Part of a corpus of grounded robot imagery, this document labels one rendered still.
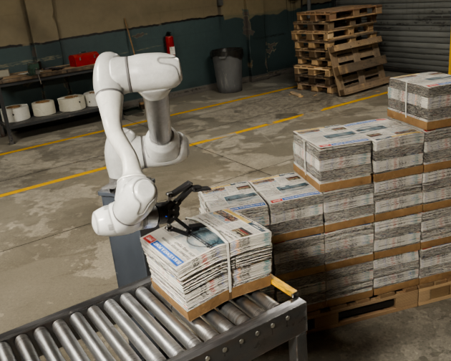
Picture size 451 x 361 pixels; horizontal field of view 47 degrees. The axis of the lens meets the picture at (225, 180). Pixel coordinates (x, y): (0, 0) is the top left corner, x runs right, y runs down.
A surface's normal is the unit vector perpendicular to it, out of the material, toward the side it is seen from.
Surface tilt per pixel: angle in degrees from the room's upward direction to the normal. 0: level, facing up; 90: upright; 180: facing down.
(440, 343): 0
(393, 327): 0
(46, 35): 90
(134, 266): 90
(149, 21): 90
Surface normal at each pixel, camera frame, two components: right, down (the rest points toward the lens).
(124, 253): -0.34, 0.36
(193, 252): -0.17, -0.90
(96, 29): 0.55, 0.25
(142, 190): 0.48, -0.28
